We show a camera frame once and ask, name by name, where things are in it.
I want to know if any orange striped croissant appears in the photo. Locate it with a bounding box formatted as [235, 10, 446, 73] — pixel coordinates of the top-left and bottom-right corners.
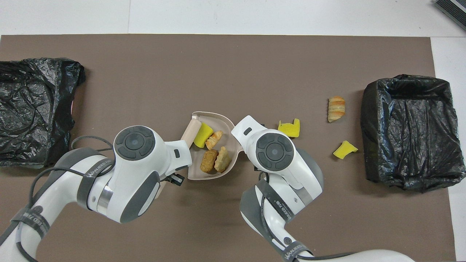
[327, 96, 345, 123]

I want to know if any pale ridged bread roll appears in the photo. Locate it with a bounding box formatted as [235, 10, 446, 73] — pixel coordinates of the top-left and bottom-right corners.
[205, 131, 224, 150]

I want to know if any yellow notched sponge piece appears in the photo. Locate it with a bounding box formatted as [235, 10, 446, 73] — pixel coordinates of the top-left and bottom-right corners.
[278, 118, 301, 138]

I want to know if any beige hand brush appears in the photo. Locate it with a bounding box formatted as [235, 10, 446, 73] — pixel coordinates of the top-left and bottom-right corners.
[157, 119, 202, 200]

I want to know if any brown bread bun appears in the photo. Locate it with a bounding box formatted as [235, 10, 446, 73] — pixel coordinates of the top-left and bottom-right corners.
[200, 149, 218, 173]

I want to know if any brown table mat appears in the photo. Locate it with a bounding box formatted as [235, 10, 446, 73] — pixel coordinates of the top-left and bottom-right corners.
[0, 34, 456, 262]

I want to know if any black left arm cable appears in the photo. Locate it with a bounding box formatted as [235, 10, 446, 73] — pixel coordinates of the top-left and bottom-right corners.
[15, 135, 115, 262]

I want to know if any black bag lined bin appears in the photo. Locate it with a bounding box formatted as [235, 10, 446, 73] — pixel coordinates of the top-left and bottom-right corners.
[0, 57, 86, 169]
[360, 74, 466, 192]

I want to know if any yellow sponge green backing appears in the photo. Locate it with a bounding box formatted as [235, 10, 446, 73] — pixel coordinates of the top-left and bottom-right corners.
[193, 122, 214, 148]

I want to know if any beige plastic dustpan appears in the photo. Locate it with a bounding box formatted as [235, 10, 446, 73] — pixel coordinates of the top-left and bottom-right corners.
[187, 111, 244, 180]

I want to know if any dark grey ribbed device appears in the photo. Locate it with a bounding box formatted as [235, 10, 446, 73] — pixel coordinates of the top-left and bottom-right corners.
[434, 0, 466, 31]

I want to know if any yellow curved sponge scrap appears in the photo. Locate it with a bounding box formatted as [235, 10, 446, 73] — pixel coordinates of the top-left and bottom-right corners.
[333, 140, 359, 160]

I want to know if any pale torn bread chunk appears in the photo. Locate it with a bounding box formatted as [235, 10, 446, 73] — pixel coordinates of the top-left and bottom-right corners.
[214, 146, 232, 173]

